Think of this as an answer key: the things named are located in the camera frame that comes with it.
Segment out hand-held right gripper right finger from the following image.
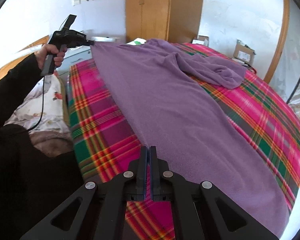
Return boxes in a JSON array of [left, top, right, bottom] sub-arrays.
[[150, 146, 278, 240]]

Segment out pink plaid bed sheet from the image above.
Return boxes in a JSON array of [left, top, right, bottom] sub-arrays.
[[69, 42, 300, 240]]

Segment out green tissue pack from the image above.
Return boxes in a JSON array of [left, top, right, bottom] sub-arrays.
[[126, 38, 147, 46]]

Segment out person's left forearm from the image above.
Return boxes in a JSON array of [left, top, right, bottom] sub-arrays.
[[0, 54, 44, 130]]

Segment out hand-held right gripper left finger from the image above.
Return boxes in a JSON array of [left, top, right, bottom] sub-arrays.
[[20, 146, 149, 240]]

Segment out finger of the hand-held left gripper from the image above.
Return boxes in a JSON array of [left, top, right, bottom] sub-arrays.
[[76, 39, 95, 48]]

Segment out person's left hand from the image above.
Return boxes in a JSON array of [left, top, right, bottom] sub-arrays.
[[34, 44, 68, 70]]

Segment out grey drawer cabinet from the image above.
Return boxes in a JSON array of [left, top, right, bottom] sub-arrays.
[[62, 47, 93, 68]]

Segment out wooden bed headboard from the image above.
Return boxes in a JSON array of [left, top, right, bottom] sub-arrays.
[[0, 35, 49, 88]]

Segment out wooden wardrobe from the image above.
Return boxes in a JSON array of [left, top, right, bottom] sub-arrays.
[[125, 0, 205, 47]]

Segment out purple fleece pants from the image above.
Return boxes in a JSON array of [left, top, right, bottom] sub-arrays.
[[91, 38, 290, 217]]

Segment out small white box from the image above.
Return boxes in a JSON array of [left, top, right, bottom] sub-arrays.
[[192, 35, 210, 47]]

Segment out wooden door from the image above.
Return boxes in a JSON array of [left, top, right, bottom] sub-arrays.
[[263, 0, 290, 84]]

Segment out floral quilt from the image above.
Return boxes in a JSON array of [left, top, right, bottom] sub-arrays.
[[4, 72, 73, 140]]

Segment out brown fuzzy blanket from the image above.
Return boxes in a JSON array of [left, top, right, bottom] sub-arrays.
[[29, 132, 74, 158]]

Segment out brown cardboard box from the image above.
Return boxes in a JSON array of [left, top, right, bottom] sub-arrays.
[[234, 40, 256, 65]]

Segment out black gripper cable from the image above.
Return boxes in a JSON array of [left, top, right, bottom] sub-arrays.
[[27, 76, 47, 132]]

